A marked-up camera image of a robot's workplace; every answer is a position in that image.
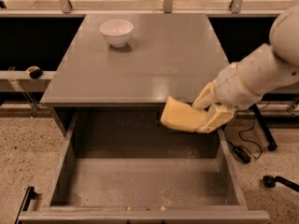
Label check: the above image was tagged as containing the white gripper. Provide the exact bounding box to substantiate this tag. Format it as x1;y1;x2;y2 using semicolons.
192;63;262;133

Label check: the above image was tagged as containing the yellow sponge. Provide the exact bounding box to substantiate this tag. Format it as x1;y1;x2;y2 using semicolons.
160;96;206;133

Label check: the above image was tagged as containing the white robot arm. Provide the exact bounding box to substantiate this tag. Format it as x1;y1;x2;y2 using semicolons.
192;6;299;133

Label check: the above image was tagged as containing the open grey top drawer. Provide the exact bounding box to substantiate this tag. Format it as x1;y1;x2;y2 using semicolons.
18;110;269;224

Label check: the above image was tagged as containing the grey cabinet table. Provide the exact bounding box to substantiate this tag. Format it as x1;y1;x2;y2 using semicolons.
39;12;249;137

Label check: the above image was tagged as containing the black stand leg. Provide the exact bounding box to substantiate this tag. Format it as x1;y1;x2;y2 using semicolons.
250;105;278;151

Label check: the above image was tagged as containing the black caster leg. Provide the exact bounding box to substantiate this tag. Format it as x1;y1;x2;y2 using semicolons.
263;175;299;192

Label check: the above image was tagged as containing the white ceramic bowl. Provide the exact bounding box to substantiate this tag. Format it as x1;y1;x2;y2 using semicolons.
100;20;135;48

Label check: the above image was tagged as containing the black yellow tape measure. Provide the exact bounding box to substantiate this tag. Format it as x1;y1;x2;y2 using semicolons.
26;66;43;79

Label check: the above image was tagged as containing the clear acrylic bracket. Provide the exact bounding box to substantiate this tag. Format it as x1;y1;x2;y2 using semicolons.
7;66;39;119

